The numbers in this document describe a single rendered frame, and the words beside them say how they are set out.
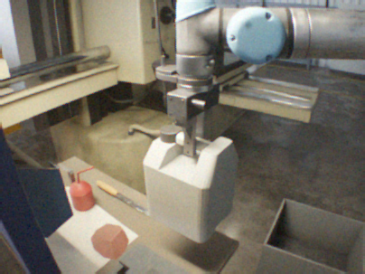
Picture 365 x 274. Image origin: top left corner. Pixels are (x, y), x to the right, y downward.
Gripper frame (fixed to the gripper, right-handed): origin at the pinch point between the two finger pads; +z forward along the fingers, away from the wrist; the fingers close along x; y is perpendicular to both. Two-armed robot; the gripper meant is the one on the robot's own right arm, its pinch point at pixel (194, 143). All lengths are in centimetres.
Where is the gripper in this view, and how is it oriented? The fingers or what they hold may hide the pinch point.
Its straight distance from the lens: 60.7
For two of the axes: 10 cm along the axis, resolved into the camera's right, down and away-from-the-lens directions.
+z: 0.1, 8.9, 4.6
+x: 5.9, -3.8, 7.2
